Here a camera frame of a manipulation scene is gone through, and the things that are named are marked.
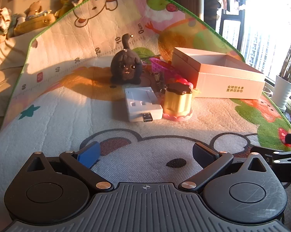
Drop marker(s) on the white cardboard box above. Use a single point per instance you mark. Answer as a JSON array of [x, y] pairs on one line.
[[232, 87]]

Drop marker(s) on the yellow pillow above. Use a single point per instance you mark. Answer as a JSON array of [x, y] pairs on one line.
[[34, 24]]

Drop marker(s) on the patterned crumpled cloth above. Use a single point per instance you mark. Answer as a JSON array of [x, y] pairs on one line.
[[0, 19]]

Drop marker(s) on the pink plastic basket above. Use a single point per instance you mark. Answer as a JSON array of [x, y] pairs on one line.
[[157, 65]]

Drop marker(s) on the yellow pudding toy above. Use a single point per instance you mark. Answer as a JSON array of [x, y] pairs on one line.
[[176, 101]]

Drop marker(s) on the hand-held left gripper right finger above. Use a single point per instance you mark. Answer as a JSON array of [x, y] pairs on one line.
[[204, 153]]

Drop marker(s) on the white bed sheet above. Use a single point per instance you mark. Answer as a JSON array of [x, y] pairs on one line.
[[5, 58]]

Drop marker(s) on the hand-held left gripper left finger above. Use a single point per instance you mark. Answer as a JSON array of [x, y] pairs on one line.
[[88, 153]]

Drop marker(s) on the dark curtain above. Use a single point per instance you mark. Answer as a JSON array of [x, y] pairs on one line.
[[209, 2]]

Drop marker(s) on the white battery charger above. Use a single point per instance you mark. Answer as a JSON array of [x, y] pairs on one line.
[[140, 101]]

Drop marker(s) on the dark grey cat plush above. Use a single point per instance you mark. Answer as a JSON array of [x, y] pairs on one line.
[[126, 65]]

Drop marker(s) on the cartoon printed play mat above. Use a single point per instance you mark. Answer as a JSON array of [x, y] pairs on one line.
[[63, 116]]

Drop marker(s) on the tan bear plush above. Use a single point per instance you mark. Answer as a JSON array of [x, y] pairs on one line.
[[34, 11]]

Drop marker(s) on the white plant pot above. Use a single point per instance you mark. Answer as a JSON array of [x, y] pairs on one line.
[[282, 93]]

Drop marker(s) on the yellow duck plush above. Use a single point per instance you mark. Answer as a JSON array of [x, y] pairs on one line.
[[63, 4]]

